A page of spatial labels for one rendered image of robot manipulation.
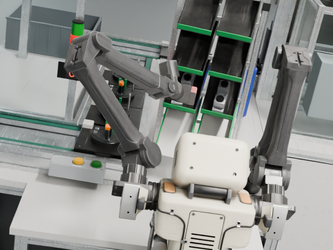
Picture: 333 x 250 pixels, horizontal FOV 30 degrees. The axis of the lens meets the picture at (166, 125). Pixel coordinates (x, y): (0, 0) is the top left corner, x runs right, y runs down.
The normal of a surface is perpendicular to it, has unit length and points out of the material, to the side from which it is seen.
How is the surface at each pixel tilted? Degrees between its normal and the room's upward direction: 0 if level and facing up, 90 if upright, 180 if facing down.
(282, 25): 90
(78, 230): 0
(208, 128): 45
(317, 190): 90
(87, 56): 57
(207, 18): 25
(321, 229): 90
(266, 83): 90
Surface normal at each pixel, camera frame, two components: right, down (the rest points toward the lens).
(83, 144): 0.17, -0.90
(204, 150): 0.11, -0.29
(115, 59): 0.81, -0.15
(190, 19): 0.06, -0.65
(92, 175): -0.04, 0.41
